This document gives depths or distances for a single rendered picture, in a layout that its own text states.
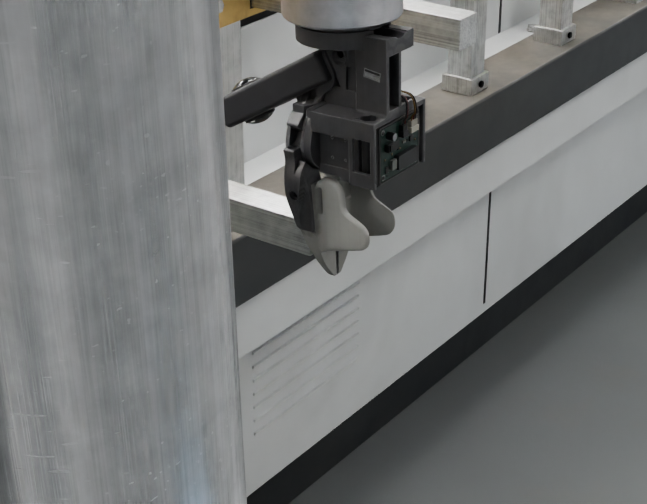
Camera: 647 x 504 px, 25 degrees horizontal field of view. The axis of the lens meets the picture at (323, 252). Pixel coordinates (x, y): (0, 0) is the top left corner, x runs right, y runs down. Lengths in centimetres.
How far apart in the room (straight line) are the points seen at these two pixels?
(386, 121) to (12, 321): 65
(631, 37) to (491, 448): 70
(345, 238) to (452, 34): 28
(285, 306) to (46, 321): 123
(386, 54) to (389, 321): 130
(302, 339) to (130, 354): 166
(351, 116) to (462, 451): 140
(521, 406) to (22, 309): 212
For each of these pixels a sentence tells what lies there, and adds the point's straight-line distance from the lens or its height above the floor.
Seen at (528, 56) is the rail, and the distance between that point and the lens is 205.
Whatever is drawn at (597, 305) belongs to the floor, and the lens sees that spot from 288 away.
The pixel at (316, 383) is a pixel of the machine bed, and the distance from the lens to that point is 219.
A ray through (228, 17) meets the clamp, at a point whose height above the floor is 93.
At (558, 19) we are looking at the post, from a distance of 209.
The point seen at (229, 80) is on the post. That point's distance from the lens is 146.
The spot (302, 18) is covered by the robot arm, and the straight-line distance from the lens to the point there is 105.
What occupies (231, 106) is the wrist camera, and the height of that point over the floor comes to 95.
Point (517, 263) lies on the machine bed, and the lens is 269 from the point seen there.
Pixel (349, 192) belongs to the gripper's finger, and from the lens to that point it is 116.
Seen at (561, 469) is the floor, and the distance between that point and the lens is 239.
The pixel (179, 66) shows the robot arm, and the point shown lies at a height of 121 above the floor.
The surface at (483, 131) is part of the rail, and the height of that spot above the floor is 65.
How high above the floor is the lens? 135
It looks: 26 degrees down
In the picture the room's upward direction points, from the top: straight up
